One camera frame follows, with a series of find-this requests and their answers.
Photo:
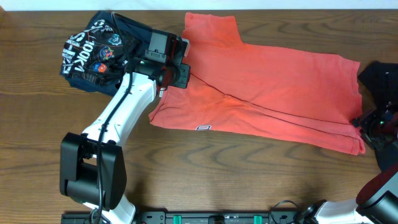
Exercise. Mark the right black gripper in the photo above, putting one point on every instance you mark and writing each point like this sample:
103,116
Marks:
364,121

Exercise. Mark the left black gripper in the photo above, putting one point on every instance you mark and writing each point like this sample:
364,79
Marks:
184,71

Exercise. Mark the coral red t-shirt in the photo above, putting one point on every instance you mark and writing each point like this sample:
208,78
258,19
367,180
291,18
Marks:
272,92

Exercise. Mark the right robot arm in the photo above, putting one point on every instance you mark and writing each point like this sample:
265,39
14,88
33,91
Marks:
377,200

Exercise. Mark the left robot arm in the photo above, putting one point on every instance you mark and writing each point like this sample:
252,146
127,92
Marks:
92,167

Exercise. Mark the black garment at right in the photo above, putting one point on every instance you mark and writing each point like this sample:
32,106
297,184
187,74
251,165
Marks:
381,81

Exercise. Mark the folded black printed t-shirt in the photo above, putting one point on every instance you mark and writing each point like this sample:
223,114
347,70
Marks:
96,59

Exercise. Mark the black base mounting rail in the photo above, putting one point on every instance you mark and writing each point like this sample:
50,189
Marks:
275,217

